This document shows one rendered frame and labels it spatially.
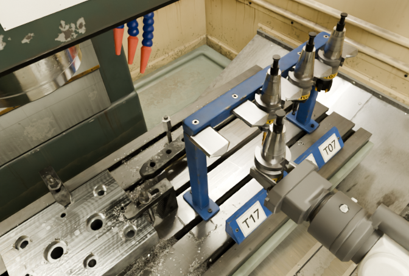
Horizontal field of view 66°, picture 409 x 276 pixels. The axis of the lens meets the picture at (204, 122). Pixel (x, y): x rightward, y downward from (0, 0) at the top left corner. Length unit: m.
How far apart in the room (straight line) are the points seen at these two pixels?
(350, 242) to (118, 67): 0.91
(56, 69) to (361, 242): 0.47
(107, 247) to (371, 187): 0.86
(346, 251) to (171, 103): 1.22
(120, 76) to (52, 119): 0.27
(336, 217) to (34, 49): 0.46
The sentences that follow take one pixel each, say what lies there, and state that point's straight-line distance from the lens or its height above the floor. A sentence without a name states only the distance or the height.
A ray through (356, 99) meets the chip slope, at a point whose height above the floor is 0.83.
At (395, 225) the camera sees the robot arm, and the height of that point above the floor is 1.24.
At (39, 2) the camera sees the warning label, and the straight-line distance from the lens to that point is 0.24.
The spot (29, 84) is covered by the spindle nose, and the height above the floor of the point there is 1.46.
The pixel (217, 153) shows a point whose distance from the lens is 0.59.
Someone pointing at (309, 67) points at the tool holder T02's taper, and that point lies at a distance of 0.72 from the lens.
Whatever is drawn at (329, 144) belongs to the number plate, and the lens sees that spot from 1.00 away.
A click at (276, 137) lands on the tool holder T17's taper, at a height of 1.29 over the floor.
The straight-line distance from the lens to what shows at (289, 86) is 0.72.
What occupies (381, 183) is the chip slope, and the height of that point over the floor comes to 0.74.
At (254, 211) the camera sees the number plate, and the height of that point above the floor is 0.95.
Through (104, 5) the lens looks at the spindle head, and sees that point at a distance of 0.26.
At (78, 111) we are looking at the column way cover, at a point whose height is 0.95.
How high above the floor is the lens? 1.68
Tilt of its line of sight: 47 degrees down
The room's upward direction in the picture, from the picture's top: 3 degrees counter-clockwise
